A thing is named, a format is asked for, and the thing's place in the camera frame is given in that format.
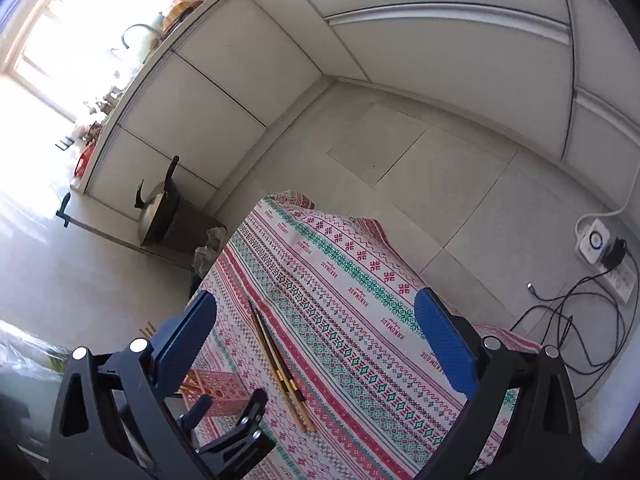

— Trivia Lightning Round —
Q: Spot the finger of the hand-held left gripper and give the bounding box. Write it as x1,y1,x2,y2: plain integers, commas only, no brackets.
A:
180,395,214,432
194,387,277,467

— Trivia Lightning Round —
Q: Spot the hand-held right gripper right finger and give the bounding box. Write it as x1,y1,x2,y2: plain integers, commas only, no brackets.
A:
412,287,588,480

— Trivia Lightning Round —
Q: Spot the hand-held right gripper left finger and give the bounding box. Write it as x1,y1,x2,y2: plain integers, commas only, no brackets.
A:
48,290,221,480

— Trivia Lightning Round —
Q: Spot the pink plastic basket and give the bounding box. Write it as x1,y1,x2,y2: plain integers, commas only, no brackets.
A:
179,367,251,419

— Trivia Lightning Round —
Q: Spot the dark chopstick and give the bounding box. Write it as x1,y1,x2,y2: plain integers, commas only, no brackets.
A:
248,299,307,433
252,305,313,433
256,310,318,432

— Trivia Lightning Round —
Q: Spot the clear crumpled plastic bag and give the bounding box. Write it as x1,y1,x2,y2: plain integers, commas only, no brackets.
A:
193,226,229,281

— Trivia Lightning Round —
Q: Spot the dark brown bin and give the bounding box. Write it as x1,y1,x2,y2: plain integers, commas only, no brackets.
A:
165,200,229,264

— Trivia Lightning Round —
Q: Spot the patterned tablecloth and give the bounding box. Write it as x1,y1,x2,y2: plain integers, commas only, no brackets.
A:
187,190,543,480

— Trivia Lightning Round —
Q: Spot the black wok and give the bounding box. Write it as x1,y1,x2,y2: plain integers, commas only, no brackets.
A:
141,155,182,248

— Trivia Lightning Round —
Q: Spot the steel wok lid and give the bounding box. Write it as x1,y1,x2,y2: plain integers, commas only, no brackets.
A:
132,177,169,241

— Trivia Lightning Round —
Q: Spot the plastic bag of greens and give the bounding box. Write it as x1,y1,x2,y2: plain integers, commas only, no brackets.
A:
0,319,72,377

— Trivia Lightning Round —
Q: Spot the white timer plug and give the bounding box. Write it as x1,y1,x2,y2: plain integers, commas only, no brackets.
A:
575,217,614,264

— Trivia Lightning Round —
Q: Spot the white power strip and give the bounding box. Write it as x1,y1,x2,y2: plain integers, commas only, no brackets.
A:
575,215,640,306

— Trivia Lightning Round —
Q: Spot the black power adapter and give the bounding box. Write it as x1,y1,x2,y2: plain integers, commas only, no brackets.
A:
599,237,629,271

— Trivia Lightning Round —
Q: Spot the red plastic basket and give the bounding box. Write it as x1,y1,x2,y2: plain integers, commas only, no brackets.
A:
73,144,97,179

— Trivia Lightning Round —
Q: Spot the white base cabinet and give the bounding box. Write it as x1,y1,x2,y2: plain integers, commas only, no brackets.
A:
81,0,640,216

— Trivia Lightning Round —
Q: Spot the chrome faucet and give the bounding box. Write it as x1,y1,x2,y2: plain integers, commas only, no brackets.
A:
121,23,164,52

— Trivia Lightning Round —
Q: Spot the window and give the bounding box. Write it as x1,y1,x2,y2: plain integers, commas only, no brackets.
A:
0,0,201,128

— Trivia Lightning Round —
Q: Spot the brown lidded dish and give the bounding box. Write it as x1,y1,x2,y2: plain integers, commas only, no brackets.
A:
162,0,202,32

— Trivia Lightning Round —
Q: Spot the black cable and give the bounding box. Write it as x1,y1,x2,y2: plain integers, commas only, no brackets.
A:
510,264,632,401

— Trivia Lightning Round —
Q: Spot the black rack post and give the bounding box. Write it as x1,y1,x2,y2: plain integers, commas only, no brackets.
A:
55,192,74,229

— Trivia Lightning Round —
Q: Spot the white cable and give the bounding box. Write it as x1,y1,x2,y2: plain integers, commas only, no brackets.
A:
575,157,640,227

